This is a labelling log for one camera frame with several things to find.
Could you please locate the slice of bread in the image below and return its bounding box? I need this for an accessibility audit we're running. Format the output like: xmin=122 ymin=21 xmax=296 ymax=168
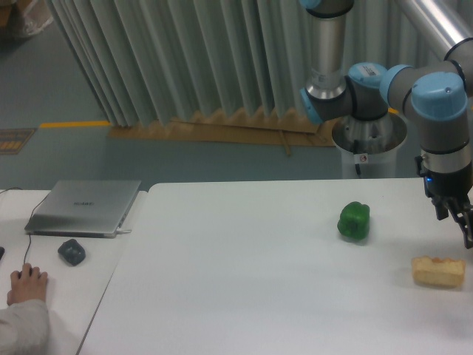
xmin=411 ymin=256 xmax=466 ymax=288

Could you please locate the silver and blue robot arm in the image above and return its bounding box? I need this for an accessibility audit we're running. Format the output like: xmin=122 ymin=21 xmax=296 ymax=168
xmin=300 ymin=1 xmax=472 ymax=248

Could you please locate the silver closed laptop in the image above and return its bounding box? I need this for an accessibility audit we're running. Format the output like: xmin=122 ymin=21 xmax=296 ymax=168
xmin=24 ymin=180 xmax=141 ymax=238

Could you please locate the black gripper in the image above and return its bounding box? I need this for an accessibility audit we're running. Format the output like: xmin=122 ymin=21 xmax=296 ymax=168
xmin=415 ymin=155 xmax=472 ymax=249

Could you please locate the white sleeved forearm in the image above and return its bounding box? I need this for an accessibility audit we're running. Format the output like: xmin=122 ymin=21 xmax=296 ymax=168
xmin=1 ymin=300 xmax=50 ymax=354

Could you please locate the brown cardboard sheet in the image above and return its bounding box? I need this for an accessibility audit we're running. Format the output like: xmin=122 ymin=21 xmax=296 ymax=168
xmin=108 ymin=108 xmax=338 ymax=156

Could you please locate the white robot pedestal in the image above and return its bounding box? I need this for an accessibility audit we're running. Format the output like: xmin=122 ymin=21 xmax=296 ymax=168
xmin=332 ymin=112 xmax=407 ymax=179

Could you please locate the cardboard box with plastic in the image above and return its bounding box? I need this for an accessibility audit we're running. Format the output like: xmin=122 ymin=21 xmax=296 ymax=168
xmin=1 ymin=0 xmax=53 ymax=40

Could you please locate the black computer mouse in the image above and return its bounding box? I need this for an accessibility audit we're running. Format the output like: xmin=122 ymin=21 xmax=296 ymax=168
xmin=18 ymin=263 xmax=33 ymax=278

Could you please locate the person's hand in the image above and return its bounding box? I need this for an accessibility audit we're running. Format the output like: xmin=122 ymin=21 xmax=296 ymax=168
xmin=7 ymin=266 xmax=48 ymax=306

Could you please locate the black mouse cable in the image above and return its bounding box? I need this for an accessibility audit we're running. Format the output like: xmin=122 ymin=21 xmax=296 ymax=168
xmin=0 ymin=187 xmax=52 ymax=266

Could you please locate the pale green folding curtain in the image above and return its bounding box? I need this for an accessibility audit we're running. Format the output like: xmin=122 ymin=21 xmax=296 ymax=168
xmin=44 ymin=0 xmax=473 ymax=126

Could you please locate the green bell pepper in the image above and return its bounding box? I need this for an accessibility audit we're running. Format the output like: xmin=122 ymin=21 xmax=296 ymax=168
xmin=337 ymin=201 xmax=370 ymax=241

